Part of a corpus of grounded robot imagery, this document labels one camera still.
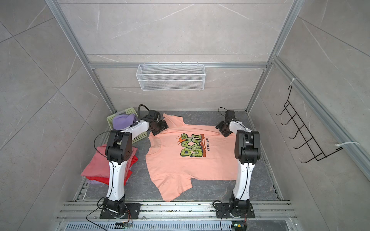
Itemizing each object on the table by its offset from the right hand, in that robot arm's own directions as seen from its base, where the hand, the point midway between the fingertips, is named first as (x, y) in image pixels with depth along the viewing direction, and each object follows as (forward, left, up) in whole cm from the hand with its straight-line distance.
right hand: (219, 127), depth 107 cm
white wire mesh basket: (+22, +35, +31) cm, 51 cm away
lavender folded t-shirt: (-39, +79, 0) cm, 88 cm away
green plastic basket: (+13, +71, +6) cm, 73 cm away
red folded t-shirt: (-39, +71, +5) cm, 81 cm away
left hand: (+2, +41, +3) cm, 41 cm away
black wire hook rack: (-28, -31, +30) cm, 51 cm away
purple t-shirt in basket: (+3, +72, +6) cm, 72 cm away
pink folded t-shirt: (-31, +77, +6) cm, 84 cm away
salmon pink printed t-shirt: (-20, +30, -1) cm, 36 cm away
